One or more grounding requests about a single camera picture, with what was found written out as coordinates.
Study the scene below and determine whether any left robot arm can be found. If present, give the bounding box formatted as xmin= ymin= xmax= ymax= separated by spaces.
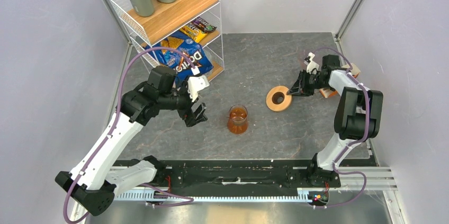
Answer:
xmin=55 ymin=66 xmax=210 ymax=216

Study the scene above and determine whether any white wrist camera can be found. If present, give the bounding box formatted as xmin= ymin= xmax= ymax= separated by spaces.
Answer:
xmin=304 ymin=52 xmax=320 ymax=75
xmin=187 ymin=67 xmax=210 ymax=103

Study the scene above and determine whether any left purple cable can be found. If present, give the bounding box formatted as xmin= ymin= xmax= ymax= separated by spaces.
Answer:
xmin=63 ymin=47 xmax=199 ymax=224

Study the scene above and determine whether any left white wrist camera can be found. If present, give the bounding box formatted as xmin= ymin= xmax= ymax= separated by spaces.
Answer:
xmin=187 ymin=67 xmax=210 ymax=103

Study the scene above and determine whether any blue Doritos bag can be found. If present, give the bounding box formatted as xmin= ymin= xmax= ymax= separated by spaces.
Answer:
xmin=149 ymin=31 xmax=214 ymax=87

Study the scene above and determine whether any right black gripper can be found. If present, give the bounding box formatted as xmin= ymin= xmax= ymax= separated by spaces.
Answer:
xmin=287 ymin=69 xmax=331 ymax=97

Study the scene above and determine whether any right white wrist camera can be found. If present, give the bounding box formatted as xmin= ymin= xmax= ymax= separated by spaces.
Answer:
xmin=304 ymin=52 xmax=320 ymax=75

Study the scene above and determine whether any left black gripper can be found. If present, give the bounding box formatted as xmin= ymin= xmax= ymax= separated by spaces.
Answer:
xmin=159 ymin=75 xmax=208 ymax=126

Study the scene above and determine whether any wooden ring dripper holder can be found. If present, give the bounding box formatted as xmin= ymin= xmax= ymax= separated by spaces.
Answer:
xmin=266 ymin=85 xmax=292 ymax=112

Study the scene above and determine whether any yellow candy bag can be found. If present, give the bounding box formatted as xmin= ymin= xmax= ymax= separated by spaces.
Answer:
xmin=180 ymin=24 xmax=208 ymax=43

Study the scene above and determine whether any white wire wooden shelf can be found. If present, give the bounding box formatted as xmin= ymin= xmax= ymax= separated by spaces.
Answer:
xmin=109 ymin=0 xmax=225 ymax=80

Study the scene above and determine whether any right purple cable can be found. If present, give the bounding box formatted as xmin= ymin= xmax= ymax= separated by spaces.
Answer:
xmin=310 ymin=47 xmax=369 ymax=210

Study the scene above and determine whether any amber glass carafe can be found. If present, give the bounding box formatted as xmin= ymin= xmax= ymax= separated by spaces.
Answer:
xmin=227 ymin=105 xmax=248 ymax=135

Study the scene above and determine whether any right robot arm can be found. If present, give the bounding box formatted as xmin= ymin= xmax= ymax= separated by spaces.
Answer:
xmin=288 ymin=52 xmax=383 ymax=186

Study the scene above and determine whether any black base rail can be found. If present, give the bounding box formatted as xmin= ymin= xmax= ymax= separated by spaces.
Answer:
xmin=105 ymin=159 xmax=378 ymax=199

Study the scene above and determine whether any brown candy bag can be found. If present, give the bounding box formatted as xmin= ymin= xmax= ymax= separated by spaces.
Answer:
xmin=191 ymin=16 xmax=217 ymax=33

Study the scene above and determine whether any purple cable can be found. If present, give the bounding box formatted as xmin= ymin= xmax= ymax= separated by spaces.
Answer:
xmin=310 ymin=47 xmax=369 ymax=210
xmin=63 ymin=47 xmax=199 ymax=224

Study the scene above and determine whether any coffee filter box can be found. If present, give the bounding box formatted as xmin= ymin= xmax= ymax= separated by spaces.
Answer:
xmin=319 ymin=63 xmax=361 ymax=99

